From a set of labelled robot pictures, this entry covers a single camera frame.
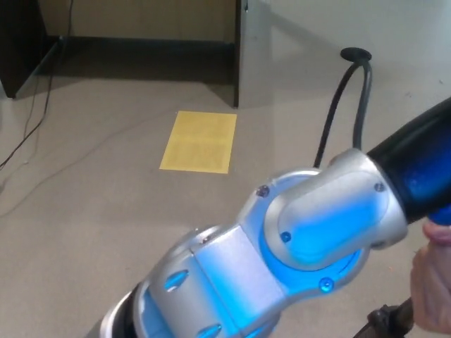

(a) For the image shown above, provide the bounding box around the person's bare hand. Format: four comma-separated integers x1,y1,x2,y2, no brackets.
409,221,451,338

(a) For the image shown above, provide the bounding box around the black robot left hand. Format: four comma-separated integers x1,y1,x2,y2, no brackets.
365,101,451,227

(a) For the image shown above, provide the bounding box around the black tripod with phone holder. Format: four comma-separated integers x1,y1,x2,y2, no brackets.
366,296,419,338

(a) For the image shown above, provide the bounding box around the black round floor grommet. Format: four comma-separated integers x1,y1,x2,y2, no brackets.
340,47,372,61

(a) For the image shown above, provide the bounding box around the dark wooden desk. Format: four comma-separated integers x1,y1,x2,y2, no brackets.
0,0,273,108

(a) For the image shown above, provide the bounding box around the yellow paper sheet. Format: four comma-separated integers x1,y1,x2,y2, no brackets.
159,111,237,174

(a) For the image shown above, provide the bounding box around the black robot wrist cable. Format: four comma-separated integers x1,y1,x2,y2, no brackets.
312,53,373,168

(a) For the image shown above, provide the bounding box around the thin grey floor cable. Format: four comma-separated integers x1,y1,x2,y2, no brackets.
0,112,179,219

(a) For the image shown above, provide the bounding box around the black floor cable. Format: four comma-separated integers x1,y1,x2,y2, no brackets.
0,0,75,168

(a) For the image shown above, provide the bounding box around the thin dark floor cable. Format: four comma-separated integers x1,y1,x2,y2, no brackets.
0,75,39,166

